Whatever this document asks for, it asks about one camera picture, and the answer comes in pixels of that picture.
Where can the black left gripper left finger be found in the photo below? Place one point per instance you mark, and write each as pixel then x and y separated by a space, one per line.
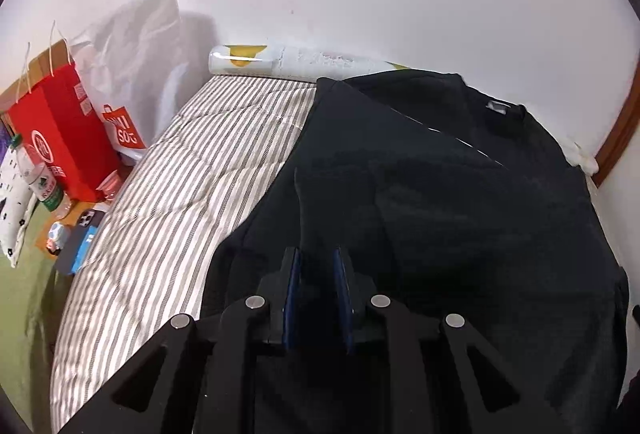
pixel 190 373

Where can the striped quilted mattress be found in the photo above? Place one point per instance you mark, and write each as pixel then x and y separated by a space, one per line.
pixel 149 259

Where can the blue and black box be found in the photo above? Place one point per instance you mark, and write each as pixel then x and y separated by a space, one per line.
pixel 76 246

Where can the brown wooden door frame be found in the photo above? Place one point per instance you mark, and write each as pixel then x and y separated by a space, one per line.
pixel 621 132

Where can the white plastic shopping bag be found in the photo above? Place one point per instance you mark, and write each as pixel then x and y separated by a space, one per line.
pixel 139 66

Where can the green bed sheet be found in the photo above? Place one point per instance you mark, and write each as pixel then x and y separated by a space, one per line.
pixel 33 296

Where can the white rolled paper with lemons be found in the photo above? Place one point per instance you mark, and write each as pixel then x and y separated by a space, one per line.
pixel 300 61

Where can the black sweatshirt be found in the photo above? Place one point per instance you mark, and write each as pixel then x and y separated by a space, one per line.
pixel 451 203

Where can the plastic water bottle green label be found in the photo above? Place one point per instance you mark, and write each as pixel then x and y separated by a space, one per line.
pixel 40 179

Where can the small white figurine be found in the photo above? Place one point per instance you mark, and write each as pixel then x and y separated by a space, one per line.
pixel 57 236

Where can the red paper shopping bag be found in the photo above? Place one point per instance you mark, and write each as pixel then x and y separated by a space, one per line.
pixel 50 108

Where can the white pillow with black dots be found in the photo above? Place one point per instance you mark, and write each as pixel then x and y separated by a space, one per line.
pixel 17 204

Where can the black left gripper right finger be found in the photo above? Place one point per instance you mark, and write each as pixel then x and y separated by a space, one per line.
pixel 445 377

